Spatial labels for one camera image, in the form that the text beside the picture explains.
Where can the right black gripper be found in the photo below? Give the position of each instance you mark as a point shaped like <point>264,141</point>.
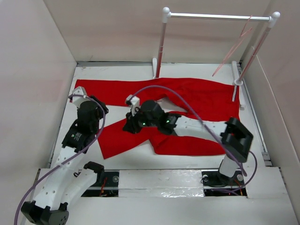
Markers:
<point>131,126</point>

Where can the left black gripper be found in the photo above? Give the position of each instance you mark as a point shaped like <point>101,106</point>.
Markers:
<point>103,105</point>

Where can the red trousers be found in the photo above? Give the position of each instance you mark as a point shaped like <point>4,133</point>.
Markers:
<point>212,101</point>

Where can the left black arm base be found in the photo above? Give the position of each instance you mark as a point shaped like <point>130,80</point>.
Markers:
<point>107,182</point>

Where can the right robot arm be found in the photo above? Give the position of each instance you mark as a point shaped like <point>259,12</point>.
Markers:
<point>233,135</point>

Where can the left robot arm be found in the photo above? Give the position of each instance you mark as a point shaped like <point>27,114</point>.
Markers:
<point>66,182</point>

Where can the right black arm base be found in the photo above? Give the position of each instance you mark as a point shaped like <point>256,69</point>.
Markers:
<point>216,184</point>

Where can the white clothes rack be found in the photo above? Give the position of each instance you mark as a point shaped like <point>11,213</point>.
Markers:
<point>237,77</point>

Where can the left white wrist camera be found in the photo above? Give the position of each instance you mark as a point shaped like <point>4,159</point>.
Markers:
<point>78,96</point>

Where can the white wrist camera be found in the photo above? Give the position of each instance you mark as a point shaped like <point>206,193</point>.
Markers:
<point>134,103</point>
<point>78,96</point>

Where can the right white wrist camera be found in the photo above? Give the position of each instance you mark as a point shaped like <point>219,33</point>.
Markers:
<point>134,103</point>

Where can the pink wire hanger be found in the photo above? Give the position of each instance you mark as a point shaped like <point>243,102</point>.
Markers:
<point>236,45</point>

